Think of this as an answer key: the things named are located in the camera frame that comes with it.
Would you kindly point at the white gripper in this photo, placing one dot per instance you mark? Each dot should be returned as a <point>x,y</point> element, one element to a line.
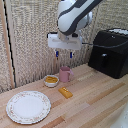
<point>65,41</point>

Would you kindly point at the orange rectangular block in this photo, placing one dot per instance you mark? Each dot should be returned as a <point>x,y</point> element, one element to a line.
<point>65,92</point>

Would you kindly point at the black air fryer drawer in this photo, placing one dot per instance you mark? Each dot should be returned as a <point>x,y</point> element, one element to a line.
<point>104,60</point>

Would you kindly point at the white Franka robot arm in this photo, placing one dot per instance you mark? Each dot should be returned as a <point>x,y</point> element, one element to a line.
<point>71,13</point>

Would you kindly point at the pink mug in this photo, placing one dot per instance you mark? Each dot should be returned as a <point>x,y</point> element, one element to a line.
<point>64,74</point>

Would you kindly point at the yellow food in bowl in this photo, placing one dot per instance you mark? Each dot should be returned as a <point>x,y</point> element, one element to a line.
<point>51,79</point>

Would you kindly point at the small white bowl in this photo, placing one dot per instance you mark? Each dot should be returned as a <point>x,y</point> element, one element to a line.
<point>51,83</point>

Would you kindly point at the beige woven folding screen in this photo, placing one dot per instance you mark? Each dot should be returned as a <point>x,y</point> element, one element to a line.
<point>30,43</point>

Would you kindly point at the white floral rimmed plate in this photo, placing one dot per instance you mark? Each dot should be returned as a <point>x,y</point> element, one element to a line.
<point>28,107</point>

